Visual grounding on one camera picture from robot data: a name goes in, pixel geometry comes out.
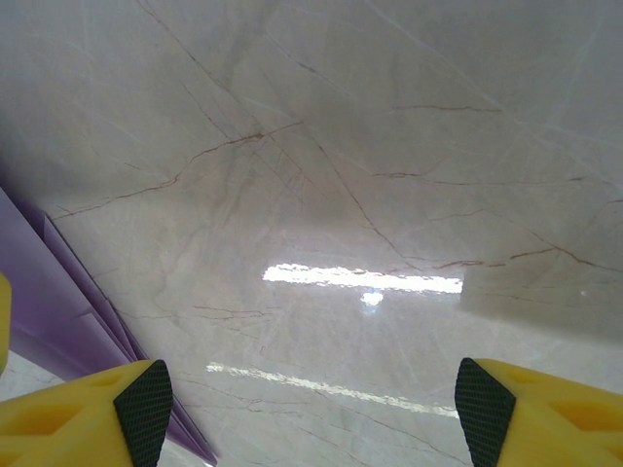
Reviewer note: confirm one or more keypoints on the purple paper sheet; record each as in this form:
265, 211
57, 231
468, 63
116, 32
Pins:
39, 292

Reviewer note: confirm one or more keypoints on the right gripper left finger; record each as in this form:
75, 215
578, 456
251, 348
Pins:
73, 423

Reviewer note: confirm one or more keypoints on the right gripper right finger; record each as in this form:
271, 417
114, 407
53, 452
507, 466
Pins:
550, 423

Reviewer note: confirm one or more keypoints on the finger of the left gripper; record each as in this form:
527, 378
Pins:
4, 321

